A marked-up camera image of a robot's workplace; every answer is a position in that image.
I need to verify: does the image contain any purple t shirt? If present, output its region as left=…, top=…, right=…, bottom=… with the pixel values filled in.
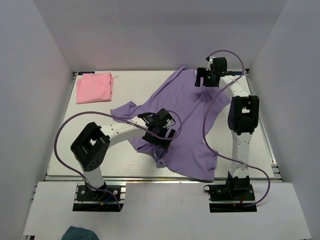
left=110, top=66, right=230, bottom=181

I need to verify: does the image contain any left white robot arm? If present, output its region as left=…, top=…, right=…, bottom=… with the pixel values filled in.
left=70, top=108, right=176, bottom=200

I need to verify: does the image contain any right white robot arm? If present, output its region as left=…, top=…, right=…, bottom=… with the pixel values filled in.
left=194, top=56, right=260, bottom=200

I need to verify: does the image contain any blue table label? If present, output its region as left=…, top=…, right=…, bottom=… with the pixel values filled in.
left=231, top=71, right=245, bottom=76

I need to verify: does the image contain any folded pink t shirt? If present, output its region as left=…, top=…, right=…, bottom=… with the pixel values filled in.
left=76, top=72, right=114, bottom=105

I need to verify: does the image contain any dark teal cloth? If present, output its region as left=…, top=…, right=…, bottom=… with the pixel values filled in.
left=61, top=226, right=99, bottom=240

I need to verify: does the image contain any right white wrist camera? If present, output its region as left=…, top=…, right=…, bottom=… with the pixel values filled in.
left=206, top=56, right=215, bottom=71

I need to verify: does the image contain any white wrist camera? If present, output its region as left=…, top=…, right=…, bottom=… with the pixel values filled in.
left=206, top=56, right=215, bottom=71
left=164, top=119, right=176, bottom=128

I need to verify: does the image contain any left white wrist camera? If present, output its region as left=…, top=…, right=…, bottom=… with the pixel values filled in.
left=164, top=119, right=176, bottom=128

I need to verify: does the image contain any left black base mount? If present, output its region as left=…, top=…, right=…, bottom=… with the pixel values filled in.
left=72, top=184, right=124, bottom=213

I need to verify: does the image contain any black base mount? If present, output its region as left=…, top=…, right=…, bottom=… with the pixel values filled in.
left=203, top=174, right=257, bottom=213
left=72, top=184, right=124, bottom=213

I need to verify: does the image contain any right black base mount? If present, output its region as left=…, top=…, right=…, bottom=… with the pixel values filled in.
left=203, top=174, right=257, bottom=213

